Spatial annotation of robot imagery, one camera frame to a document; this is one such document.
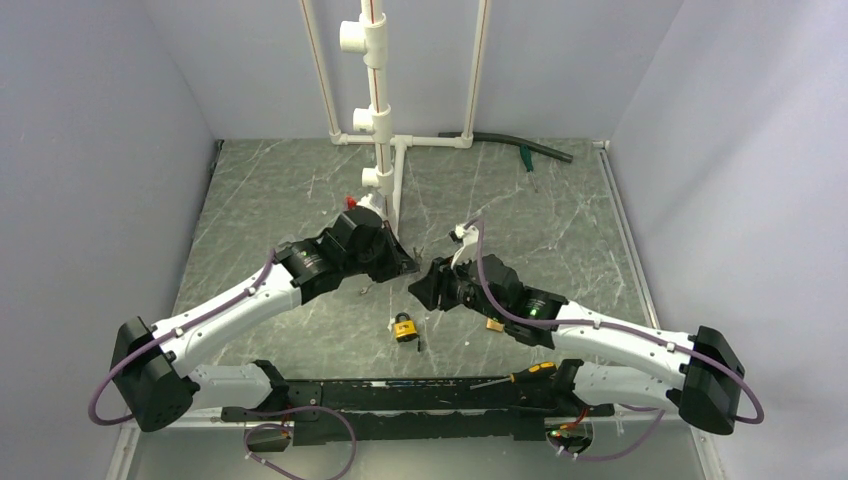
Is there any brass padlock open shackle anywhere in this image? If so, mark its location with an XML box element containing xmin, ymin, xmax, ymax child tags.
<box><xmin>485</xmin><ymin>317</ymin><xmax>505</xmax><ymax>333</ymax></box>

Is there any green handled screwdriver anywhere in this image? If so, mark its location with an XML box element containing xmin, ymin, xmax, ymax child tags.
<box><xmin>519</xmin><ymin>145</ymin><xmax>539</xmax><ymax>193</ymax></box>

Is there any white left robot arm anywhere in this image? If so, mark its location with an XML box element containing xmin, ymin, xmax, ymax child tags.
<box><xmin>107</xmin><ymin>206</ymin><xmax>419</xmax><ymax>432</ymax></box>

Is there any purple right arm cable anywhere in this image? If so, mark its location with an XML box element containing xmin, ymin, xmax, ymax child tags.
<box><xmin>463</xmin><ymin>217</ymin><xmax>766</xmax><ymax>427</ymax></box>

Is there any white PVC pipe frame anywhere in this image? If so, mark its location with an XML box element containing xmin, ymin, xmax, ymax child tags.
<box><xmin>299</xmin><ymin>0</ymin><xmax>491</xmax><ymax>234</ymax></box>

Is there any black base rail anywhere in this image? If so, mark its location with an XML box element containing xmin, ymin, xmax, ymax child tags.
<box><xmin>221</xmin><ymin>375</ymin><xmax>615</xmax><ymax>446</ymax></box>

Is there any black rubber hose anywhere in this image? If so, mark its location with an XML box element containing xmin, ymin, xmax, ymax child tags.
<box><xmin>437</xmin><ymin>131</ymin><xmax>575</xmax><ymax>164</ymax></box>

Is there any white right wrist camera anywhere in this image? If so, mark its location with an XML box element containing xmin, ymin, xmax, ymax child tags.
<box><xmin>449</xmin><ymin>222</ymin><xmax>479</xmax><ymax>269</ymax></box>

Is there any yellow black padlock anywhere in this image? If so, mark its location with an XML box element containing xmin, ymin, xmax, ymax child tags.
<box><xmin>392</xmin><ymin>312</ymin><xmax>420</xmax><ymax>343</ymax></box>

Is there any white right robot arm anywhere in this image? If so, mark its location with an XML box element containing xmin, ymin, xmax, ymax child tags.
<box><xmin>408</xmin><ymin>255</ymin><xmax>748</xmax><ymax>435</ymax></box>

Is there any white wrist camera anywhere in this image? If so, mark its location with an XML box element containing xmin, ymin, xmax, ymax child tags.
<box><xmin>345</xmin><ymin>192</ymin><xmax>387</xmax><ymax>218</ymax></box>
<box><xmin>449</xmin><ymin>222</ymin><xmax>479</xmax><ymax>269</ymax></box>

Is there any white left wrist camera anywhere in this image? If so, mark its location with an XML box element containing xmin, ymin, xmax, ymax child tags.
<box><xmin>345</xmin><ymin>192</ymin><xmax>387</xmax><ymax>218</ymax></box>

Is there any yellow black screwdriver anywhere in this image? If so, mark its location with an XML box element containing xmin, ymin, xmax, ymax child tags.
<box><xmin>469</xmin><ymin>362</ymin><xmax>558</xmax><ymax>390</ymax></box>

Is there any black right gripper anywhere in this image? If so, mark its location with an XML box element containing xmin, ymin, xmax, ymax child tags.
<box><xmin>408</xmin><ymin>248</ymin><xmax>508</xmax><ymax>324</ymax></box>

